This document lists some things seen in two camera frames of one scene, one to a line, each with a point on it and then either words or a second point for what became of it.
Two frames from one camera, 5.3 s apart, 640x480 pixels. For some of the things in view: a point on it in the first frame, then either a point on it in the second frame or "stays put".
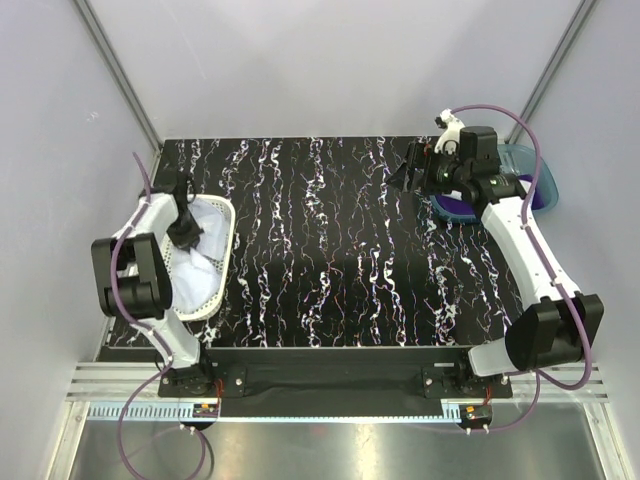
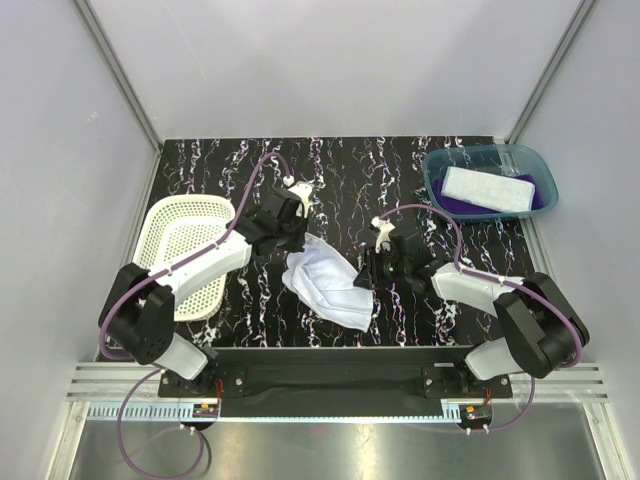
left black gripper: (188, 239) → (296, 245)
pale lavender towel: (195, 278) → (324, 278)
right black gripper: (421, 156) → (369, 276)
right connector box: (475, 415) stays put
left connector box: (205, 410) stays put
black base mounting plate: (333, 382) stays put
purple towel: (461, 207) stays put
